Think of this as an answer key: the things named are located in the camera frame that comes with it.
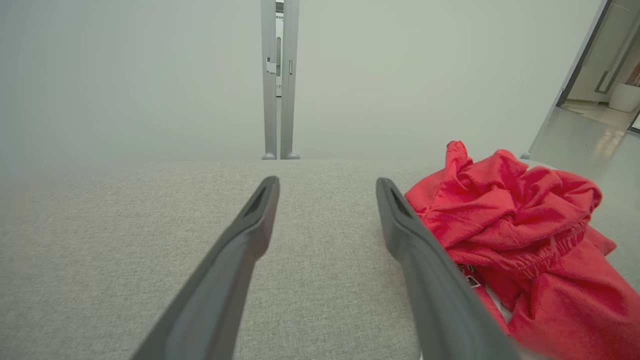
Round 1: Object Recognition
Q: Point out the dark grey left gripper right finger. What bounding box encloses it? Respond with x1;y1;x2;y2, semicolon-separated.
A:
376;177;521;360

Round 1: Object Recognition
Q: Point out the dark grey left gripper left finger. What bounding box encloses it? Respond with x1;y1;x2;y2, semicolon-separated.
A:
131;175;281;360

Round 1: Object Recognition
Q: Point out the red basketball shorts white trim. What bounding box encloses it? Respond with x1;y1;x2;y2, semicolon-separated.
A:
404;140;618;281

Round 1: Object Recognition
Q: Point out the white round bin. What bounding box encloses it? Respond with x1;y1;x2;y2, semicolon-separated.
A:
608;82;640;113

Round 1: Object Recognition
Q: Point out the grey metal post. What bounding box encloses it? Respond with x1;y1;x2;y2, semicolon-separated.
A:
280;0;301;160
260;0;277;160

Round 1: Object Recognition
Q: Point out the black door frame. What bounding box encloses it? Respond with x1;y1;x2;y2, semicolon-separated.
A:
556;0;614;108

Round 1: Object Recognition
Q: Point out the glass door with handle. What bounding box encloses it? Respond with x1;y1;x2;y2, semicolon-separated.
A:
567;0;640;104

